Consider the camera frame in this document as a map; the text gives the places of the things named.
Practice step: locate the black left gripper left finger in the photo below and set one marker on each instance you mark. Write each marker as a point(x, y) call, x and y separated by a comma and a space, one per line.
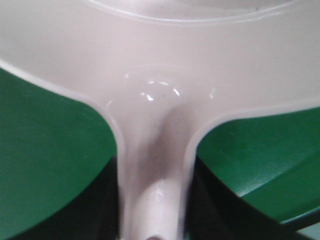
point(36, 211)

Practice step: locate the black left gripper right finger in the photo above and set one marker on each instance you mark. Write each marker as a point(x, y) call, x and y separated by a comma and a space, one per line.
point(214, 212)

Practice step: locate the pink plastic dustpan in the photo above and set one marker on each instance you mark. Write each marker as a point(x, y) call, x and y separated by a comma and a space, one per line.
point(163, 73)

